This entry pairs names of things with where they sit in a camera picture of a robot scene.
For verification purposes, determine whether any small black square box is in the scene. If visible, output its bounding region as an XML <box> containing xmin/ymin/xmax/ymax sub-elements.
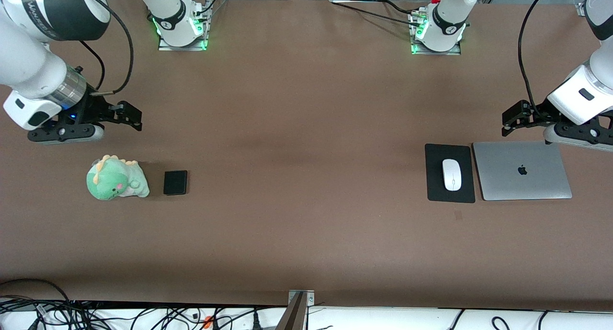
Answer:
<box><xmin>163</xmin><ymin>170</ymin><xmax>188</xmax><ymax>196</ymax></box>

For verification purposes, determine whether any white computer mouse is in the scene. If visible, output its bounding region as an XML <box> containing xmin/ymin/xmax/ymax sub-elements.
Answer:
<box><xmin>442</xmin><ymin>159</ymin><xmax>462</xmax><ymax>192</ymax></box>

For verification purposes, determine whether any black mouse pad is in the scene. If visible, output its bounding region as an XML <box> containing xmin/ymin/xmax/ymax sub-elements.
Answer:
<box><xmin>425</xmin><ymin>143</ymin><xmax>476</xmax><ymax>204</ymax></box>

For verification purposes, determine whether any silver laptop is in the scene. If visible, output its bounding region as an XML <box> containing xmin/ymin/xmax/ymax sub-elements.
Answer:
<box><xmin>472</xmin><ymin>140</ymin><xmax>573</xmax><ymax>201</ymax></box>

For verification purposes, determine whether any green plush dinosaur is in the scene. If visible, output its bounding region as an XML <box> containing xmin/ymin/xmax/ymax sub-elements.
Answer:
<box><xmin>86</xmin><ymin>154</ymin><xmax>150</xmax><ymax>201</ymax></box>

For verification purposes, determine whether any dark metal beam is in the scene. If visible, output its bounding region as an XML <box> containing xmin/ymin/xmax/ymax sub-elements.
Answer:
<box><xmin>275</xmin><ymin>293</ymin><xmax>307</xmax><ymax>330</ymax></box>

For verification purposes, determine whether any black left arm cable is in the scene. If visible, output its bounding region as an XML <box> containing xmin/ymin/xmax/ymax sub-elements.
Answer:
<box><xmin>517</xmin><ymin>0</ymin><xmax>556</xmax><ymax>118</ymax></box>

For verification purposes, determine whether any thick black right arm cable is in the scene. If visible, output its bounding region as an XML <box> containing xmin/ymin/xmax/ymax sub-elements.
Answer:
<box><xmin>77</xmin><ymin>0</ymin><xmax>135</xmax><ymax>97</ymax></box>

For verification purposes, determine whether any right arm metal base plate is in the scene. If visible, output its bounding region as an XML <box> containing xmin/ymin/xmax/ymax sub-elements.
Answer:
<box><xmin>158</xmin><ymin>0</ymin><xmax>208</xmax><ymax>51</ymax></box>

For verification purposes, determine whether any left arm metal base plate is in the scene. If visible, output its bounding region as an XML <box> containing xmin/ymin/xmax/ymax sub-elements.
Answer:
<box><xmin>410</xmin><ymin>9</ymin><xmax>462</xmax><ymax>56</ymax></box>

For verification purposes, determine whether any black cable loop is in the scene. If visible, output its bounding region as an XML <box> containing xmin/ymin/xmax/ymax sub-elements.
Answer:
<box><xmin>0</xmin><ymin>278</ymin><xmax>72</xmax><ymax>304</ymax></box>

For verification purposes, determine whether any black cable on table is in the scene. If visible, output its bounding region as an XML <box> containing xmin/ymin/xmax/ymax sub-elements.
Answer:
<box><xmin>329</xmin><ymin>0</ymin><xmax>424</xmax><ymax>29</ymax></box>

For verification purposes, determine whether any black cable tangle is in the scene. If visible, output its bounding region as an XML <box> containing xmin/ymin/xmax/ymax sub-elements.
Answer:
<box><xmin>0</xmin><ymin>299</ymin><xmax>269</xmax><ymax>330</ymax></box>

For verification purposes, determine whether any silver metal bracket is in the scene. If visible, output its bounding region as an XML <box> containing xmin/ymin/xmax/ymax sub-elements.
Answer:
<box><xmin>288</xmin><ymin>290</ymin><xmax>315</xmax><ymax>306</ymax></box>

